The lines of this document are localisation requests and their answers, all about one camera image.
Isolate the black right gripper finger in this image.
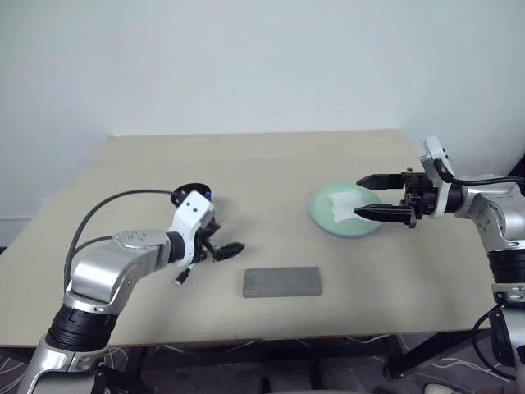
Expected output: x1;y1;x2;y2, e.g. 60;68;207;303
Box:
355;173;406;190
353;204;413;225

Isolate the white shoe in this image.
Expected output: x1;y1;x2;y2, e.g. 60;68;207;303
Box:
424;381;456;394

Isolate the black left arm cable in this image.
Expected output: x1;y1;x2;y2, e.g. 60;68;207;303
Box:
66;188;178;288

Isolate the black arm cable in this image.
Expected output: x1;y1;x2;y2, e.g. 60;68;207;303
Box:
435;158;525;186
66;188;178;288

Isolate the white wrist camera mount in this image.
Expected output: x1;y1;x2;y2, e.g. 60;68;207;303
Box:
417;135;457;217
169;191;217;266

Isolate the black cable plug end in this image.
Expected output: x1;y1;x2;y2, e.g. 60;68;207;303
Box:
173;265;194;287

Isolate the grey rectangular sponge block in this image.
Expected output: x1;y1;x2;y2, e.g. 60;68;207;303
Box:
241;266;324;299

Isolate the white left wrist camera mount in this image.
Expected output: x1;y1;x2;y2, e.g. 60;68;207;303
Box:
169;191;217;266

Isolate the dark rounded shape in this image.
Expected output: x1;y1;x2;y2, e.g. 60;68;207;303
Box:
315;357;390;394

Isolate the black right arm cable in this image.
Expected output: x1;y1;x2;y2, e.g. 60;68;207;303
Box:
435;158;525;186

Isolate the white tissue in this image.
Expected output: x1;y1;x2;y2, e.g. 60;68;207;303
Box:
326;188;373;225

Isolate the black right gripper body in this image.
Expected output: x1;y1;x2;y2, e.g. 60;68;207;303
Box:
400;168;440;229

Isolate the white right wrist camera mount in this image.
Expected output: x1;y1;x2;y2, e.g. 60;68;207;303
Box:
417;135;457;217

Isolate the green plate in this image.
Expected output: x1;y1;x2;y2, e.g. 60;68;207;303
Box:
308;182;383;238

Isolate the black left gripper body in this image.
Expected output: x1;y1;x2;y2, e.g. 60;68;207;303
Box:
196;227;217;263

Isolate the black table leg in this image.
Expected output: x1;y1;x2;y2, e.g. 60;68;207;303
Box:
383;326;495;379
93;348;144;394

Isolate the blue plate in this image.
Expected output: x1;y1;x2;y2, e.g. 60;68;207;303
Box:
317;221;381;240

